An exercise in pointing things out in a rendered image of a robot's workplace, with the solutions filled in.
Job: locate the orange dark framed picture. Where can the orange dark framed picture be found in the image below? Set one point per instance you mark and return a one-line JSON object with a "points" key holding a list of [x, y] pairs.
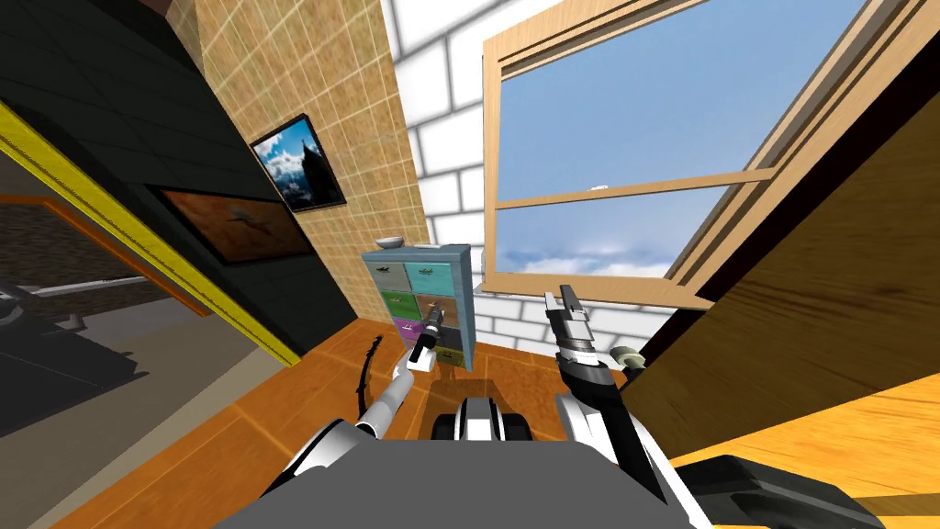
{"points": [[235, 224]]}

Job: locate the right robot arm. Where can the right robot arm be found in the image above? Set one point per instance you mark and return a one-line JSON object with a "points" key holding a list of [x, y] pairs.
{"points": [[604, 397]]}

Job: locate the sky and tower picture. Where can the sky and tower picture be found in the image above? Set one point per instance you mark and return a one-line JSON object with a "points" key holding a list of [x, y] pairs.
{"points": [[297, 163]]}

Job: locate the brown wooden door leaf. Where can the brown wooden door leaf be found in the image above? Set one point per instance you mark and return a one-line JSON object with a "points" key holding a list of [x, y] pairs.
{"points": [[808, 294]]}

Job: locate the wooden framed window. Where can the wooden framed window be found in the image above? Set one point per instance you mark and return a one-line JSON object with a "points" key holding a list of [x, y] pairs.
{"points": [[602, 132]]}

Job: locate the pale round door knob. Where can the pale round door knob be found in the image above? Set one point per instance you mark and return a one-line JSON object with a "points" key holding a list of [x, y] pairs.
{"points": [[628, 358]]}

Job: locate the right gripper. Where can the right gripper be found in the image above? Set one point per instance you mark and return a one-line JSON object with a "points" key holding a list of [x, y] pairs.
{"points": [[574, 336]]}

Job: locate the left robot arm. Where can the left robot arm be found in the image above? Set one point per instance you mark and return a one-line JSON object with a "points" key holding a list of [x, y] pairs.
{"points": [[385, 404]]}

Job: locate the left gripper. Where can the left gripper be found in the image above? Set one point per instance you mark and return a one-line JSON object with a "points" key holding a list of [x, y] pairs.
{"points": [[422, 344]]}

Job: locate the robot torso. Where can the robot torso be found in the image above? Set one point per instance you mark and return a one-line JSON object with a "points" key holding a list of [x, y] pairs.
{"points": [[455, 485]]}

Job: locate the chest with coloured drawers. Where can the chest with coloured drawers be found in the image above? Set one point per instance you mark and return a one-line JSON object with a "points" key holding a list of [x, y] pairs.
{"points": [[418, 294]]}

